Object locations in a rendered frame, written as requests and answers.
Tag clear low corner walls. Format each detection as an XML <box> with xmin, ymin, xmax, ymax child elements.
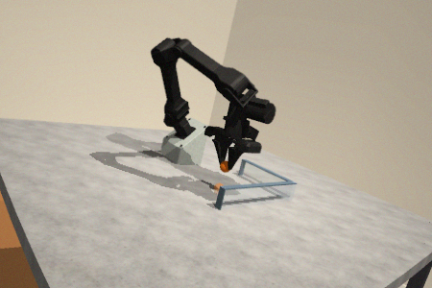
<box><xmin>221</xmin><ymin>161</ymin><xmax>296</xmax><ymax>210</ymax></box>

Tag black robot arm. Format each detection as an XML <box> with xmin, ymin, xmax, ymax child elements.
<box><xmin>151</xmin><ymin>38</ymin><xmax>276</xmax><ymax>139</ymax></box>

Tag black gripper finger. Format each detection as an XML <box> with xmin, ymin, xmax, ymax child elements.
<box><xmin>228</xmin><ymin>147</ymin><xmax>244</xmax><ymax>170</ymax></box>
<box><xmin>212</xmin><ymin>139</ymin><xmax>232</xmax><ymax>164</ymax></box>

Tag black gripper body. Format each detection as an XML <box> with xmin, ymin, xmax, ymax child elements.
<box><xmin>204</xmin><ymin>113</ymin><xmax>262</xmax><ymax>154</ymax></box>

